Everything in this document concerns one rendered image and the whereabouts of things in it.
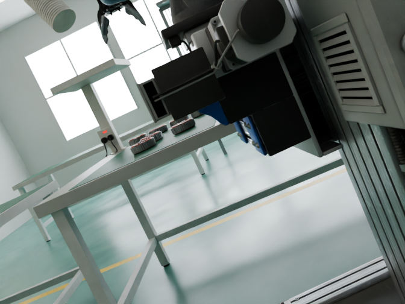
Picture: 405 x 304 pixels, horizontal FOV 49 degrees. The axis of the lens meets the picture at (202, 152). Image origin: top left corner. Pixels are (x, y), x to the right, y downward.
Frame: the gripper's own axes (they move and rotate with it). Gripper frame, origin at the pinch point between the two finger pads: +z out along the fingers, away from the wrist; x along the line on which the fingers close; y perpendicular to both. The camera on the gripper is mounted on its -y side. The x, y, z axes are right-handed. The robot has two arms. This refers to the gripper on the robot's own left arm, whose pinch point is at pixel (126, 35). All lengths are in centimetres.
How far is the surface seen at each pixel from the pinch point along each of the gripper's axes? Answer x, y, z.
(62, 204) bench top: -50, -15, 44
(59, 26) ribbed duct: -38, -119, -40
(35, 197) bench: -86, -90, 43
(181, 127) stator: 3, -39, 38
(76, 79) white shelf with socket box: -35, -80, -4
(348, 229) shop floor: 54, -47, 115
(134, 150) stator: -19, -35, 38
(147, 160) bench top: -12.8, -9.4, 41.9
